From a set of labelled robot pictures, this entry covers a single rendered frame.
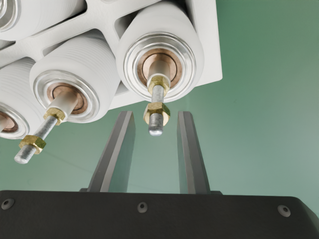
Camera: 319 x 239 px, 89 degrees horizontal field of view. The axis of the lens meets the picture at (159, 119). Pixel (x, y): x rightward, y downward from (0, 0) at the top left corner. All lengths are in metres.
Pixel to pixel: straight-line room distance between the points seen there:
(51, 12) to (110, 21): 0.06
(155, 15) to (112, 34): 0.09
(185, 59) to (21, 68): 0.25
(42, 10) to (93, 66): 0.06
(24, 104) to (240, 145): 0.66
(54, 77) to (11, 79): 0.10
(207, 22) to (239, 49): 0.24
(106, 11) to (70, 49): 0.06
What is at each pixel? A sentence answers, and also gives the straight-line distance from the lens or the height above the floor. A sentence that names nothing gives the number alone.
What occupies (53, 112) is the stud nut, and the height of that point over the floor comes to 0.29.
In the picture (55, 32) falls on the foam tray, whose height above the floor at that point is 0.18.
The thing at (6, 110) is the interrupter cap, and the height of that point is 0.25.
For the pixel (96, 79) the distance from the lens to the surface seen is 0.21.
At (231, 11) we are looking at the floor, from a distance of 0.44.
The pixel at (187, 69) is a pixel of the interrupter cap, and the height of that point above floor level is 0.25.
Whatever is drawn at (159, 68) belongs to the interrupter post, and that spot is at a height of 0.27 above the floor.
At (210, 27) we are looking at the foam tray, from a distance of 0.25.
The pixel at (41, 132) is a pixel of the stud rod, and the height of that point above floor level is 0.31.
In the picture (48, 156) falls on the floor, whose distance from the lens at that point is 0.90.
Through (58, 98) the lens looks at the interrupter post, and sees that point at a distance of 0.21.
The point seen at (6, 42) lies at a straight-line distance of 0.35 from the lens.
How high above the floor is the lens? 0.41
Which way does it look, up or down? 48 degrees down
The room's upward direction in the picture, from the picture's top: 178 degrees counter-clockwise
